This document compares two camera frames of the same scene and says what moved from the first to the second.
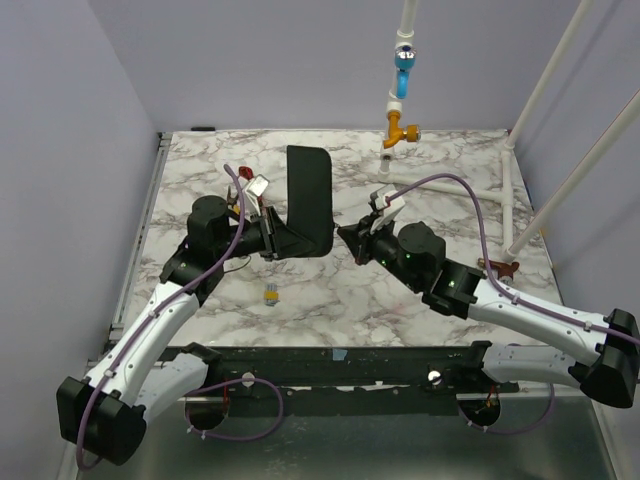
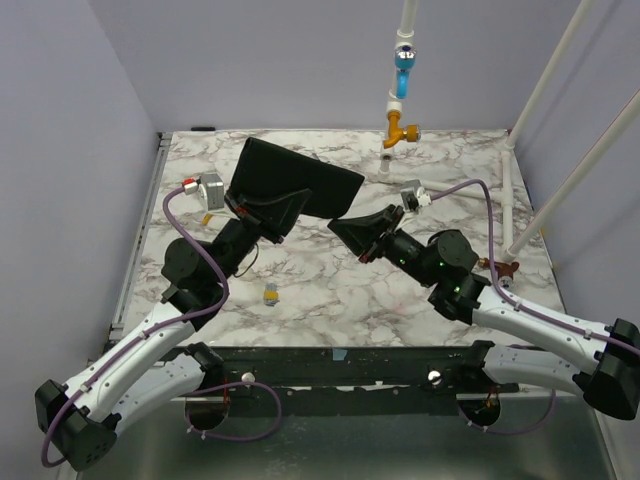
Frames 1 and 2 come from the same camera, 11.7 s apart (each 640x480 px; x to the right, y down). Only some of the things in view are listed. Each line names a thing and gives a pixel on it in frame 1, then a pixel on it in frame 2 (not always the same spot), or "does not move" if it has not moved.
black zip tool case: x=309 y=227 to x=268 y=169
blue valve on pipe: x=404 y=59 does not move
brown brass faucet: x=502 y=269 does not move
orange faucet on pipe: x=397 y=134 does not move
